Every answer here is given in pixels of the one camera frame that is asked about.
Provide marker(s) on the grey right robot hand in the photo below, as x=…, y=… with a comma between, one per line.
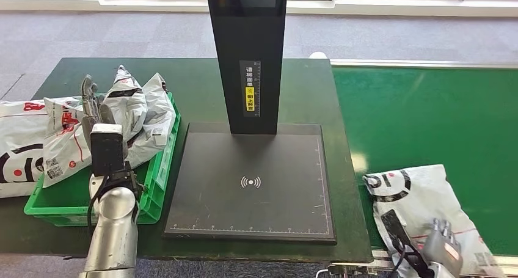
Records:
x=443, y=245

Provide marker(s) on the green conveyor belt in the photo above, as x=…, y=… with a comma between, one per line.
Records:
x=425, y=118

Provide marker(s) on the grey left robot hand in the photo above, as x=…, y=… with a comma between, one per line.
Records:
x=87, y=106

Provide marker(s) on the white parcel with black logo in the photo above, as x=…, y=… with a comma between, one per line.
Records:
x=425, y=191

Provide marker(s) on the white parcel with red stripe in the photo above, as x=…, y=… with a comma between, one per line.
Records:
x=64, y=146

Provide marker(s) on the large white courier parcel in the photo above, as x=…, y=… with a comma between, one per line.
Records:
x=20, y=142

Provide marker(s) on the white round conveyor knob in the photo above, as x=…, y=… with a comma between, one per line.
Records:
x=317, y=55

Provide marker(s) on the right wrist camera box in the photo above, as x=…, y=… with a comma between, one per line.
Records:
x=394, y=225

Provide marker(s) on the green plastic crate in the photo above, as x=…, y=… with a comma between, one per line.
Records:
x=162, y=175

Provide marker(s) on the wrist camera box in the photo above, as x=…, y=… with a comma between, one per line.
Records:
x=394, y=225
x=107, y=150

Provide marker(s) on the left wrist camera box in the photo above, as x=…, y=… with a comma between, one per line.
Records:
x=107, y=150

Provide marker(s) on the white window sill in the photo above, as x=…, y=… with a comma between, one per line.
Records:
x=364, y=7

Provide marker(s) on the black yellow label sticker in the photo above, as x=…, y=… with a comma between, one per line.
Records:
x=250, y=100

